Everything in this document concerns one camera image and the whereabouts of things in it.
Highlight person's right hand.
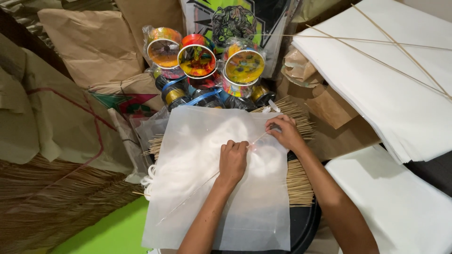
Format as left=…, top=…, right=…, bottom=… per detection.
left=265, top=114, right=307, bottom=153

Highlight person's left hand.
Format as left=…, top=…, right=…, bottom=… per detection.
left=217, top=140, right=250, bottom=186

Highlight translucent white paper sheet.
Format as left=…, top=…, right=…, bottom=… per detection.
left=141, top=105, right=292, bottom=252

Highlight thin bamboo kite stick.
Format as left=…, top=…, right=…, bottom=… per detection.
left=156, top=131, right=270, bottom=226

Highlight gold thread spool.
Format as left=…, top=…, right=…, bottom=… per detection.
left=251, top=83, right=276, bottom=106
left=161, top=76, right=193, bottom=111

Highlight black thread spool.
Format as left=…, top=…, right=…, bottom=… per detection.
left=226, top=93, right=256, bottom=111

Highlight crumpled brown paper wrapping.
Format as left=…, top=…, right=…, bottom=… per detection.
left=277, top=46, right=382, bottom=163

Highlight black spool with blue band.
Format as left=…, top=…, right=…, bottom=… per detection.
left=187, top=86, right=226, bottom=109

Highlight bundle of short bamboo sticks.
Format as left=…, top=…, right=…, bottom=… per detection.
left=143, top=97, right=316, bottom=208

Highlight clear plastic bag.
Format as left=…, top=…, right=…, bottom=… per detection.
left=108, top=107, right=170, bottom=184

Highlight black round tray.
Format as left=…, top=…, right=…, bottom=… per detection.
left=212, top=150, right=322, bottom=254

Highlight long thin bamboo stick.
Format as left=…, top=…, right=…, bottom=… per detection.
left=251, top=34, right=452, bottom=51
left=306, top=25, right=450, bottom=96
left=351, top=4, right=452, bottom=100

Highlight black green printed kite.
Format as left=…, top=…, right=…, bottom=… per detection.
left=180, top=0, right=301, bottom=78

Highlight stack of white paper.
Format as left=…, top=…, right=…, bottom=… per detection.
left=291, top=0, right=452, bottom=164

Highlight sticks wrapped in brown paper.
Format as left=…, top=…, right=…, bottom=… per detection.
left=88, top=72, right=165, bottom=111

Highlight green pink star kite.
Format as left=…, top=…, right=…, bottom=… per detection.
left=88, top=91, right=159, bottom=119

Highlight large white paper sheet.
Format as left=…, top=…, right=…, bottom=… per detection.
left=305, top=145, right=452, bottom=254

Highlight green mat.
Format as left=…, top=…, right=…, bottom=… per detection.
left=49, top=196, right=150, bottom=254

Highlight brown paper sheet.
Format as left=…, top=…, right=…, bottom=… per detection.
left=115, top=0, right=186, bottom=53

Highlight large brown paper package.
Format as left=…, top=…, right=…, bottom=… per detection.
left=37, top=9, right=145, bottom=89

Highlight heap of long thin sticks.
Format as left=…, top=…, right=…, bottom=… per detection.
left=0, top=153, right=145, bottom=254

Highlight yellow blue kite string reel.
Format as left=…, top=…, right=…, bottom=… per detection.
left=219, top=39, right=267, bottom=97

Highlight white string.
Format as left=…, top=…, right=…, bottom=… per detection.
left=141, top=164, right=157, bottom=202

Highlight red yellow kite string reel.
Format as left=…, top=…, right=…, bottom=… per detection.
left=177, top=33, right=218, bottom=89

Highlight orange kite string reel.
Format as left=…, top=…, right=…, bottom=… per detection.
left=143, top=25, right=184, bottom=80

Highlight brown paper bundle red string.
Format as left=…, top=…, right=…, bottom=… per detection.
left=0, top=33, right=135, bottom=175

